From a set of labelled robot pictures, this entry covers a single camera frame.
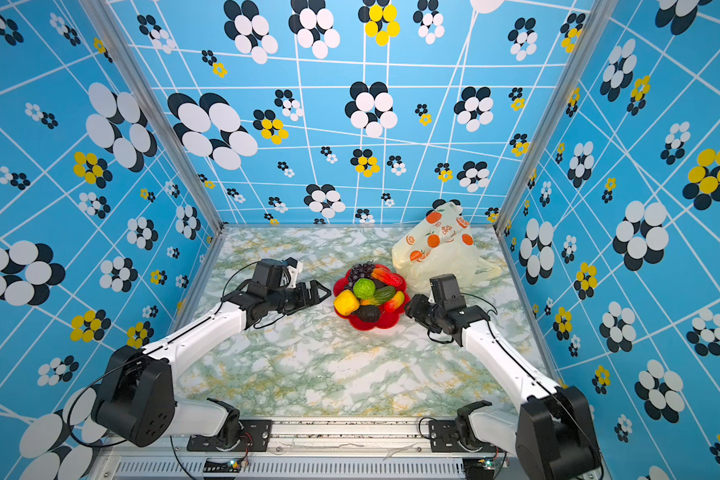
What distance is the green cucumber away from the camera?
950 millimetres

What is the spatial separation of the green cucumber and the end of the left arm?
0.21m

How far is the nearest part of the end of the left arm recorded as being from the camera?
0.74 meters

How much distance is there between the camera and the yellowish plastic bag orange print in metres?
0.92
